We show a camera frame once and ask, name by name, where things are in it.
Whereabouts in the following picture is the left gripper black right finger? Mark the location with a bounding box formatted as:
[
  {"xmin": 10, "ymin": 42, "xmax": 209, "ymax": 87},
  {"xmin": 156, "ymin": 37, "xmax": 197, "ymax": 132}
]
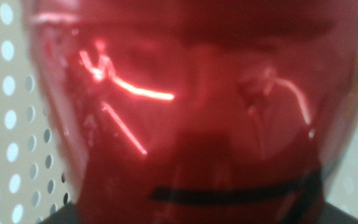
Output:
[{"xmin": 321, "ymin": 202, "xmax": 358, "ymax": 224}]

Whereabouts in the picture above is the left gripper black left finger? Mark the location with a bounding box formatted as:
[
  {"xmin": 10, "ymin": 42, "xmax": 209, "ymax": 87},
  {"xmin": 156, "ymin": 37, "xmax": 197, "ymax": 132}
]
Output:
[{"xmin": 39, "ymin": 202, "xmax": 80, "ymax": 224}]

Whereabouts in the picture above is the red soda can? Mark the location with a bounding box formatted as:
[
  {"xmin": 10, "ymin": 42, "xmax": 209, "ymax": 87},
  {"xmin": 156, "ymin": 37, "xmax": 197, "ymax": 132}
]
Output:
[{"xmin": 20, "ymin": 0, "xmax": 358, "ymax": 224}]

